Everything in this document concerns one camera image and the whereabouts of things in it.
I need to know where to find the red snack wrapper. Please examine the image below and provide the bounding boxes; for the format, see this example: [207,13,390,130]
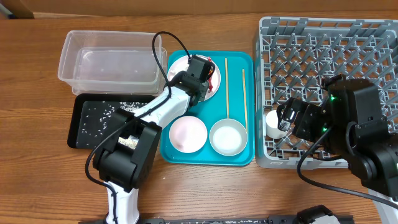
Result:
[206,57,215,93]

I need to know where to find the white cup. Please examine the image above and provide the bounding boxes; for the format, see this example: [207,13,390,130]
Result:
[266,110,287,139]

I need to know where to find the small white dish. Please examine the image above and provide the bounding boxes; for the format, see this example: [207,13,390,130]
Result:
[169,116,208,154]

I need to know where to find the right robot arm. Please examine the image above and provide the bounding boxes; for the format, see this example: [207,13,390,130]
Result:
[277,75,397,223]

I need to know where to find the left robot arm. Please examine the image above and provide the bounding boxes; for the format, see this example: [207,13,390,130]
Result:
[85,71,213,223]

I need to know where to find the grey dishwasher rack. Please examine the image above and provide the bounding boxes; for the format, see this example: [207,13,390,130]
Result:
[254,17,397,169]

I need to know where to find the large white plate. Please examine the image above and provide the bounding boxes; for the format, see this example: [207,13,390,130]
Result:
[167,55,221,101]

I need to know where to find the left wooden chopstick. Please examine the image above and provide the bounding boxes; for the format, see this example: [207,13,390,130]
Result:
[224,58,229,119]

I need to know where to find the wooden chopstick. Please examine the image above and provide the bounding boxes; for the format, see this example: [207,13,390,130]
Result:
[224,58,229,119]
[242,69,248,132]

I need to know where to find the teal serving tray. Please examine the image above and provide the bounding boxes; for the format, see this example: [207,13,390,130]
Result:
[160,50,255,166]

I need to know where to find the right wooden chopstick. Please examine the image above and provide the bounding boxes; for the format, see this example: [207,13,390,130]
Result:
[242,69,248,132]

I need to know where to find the grey metal bowl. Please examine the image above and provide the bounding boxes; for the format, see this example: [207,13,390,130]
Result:
[209,118,248,156]

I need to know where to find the black tray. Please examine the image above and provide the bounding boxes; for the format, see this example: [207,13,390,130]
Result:
[67,93,155,149]

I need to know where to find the clear plastic bin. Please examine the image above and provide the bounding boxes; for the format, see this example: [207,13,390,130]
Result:
[58,30,167,95]

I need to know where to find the cardboard wall panel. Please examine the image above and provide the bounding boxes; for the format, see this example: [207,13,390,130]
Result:
[1,0,397,19]

